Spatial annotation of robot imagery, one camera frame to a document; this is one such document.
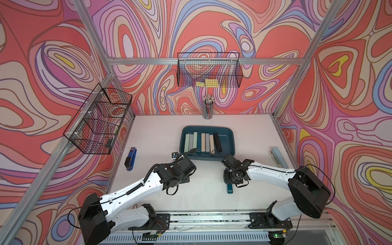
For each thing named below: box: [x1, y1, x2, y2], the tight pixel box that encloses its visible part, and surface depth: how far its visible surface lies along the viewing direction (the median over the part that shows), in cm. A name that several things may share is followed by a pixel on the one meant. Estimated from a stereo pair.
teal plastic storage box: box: [179, 126, 236, 161], surface depth 103 cm
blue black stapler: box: [124, 147, 138, 171], surface depth 95 cm
